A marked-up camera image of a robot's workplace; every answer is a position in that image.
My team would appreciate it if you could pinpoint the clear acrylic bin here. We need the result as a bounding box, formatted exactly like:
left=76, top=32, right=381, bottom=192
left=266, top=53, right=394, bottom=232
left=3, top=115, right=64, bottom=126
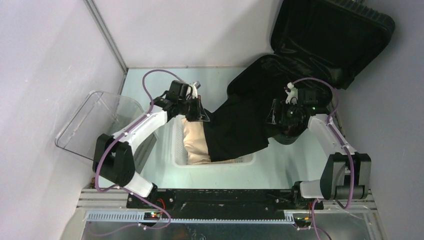
left=55, top=90, right=145, bottom=169

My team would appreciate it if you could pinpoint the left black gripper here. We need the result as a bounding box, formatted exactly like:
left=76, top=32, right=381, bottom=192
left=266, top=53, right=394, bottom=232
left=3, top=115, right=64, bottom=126
left=177, top=95, right=209, bottom=123

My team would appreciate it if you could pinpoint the black ribbed hard-shell suitcase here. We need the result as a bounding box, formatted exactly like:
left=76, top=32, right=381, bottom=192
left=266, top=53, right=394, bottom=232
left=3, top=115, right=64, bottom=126
left=226, top=0, right=396, bottom=145

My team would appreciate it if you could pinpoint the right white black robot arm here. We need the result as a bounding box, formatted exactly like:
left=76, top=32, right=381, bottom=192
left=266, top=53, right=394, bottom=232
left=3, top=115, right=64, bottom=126
left=266, top=88, right=372, bottom=209

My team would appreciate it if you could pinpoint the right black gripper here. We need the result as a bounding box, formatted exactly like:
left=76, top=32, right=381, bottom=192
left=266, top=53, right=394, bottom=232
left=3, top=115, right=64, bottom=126
left=265, top=98, right=303, bottom=127

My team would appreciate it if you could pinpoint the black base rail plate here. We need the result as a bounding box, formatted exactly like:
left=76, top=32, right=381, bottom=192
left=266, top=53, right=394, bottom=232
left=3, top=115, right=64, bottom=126
left=126, top=187, right=313, bottom=221

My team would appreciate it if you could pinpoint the black garment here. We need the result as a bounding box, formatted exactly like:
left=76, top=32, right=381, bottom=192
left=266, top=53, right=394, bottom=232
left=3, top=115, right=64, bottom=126
left=202, top=94, right=282, bottom=163

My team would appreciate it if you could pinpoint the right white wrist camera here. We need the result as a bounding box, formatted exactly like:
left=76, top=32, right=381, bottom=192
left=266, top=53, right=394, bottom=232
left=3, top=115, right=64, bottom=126
left=284, top=82, right=298, bottom=105

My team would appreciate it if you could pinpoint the beige cloth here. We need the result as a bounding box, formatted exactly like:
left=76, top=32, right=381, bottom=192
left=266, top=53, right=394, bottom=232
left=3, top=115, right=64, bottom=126
left=181, top=118, right=212, bottom=165

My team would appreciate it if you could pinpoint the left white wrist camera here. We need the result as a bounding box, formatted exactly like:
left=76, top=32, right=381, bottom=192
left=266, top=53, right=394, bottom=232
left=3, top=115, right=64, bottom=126
left=189, top=81, right=201, bottom=99

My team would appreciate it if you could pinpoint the aluminium frame rail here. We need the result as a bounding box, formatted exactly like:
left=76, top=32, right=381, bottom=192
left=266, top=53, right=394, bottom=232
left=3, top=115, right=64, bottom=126
left=76, top=188, right=377, bottom=224

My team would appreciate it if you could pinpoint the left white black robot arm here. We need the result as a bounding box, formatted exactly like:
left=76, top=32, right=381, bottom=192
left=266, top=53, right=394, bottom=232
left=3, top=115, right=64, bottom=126
left=92, top=80, right=210, bottom=208

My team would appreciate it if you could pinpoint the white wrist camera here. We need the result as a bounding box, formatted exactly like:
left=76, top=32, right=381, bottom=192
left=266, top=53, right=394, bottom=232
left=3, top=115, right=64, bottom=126
left=284, top=82, right=298, bottom=105
left=189, top=81, right=201, bottom=99

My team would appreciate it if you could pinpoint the white perforated plastic basket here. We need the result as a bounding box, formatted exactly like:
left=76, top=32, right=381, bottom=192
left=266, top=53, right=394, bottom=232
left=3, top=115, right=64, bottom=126
left=169, top=115, right=256, bottom=169

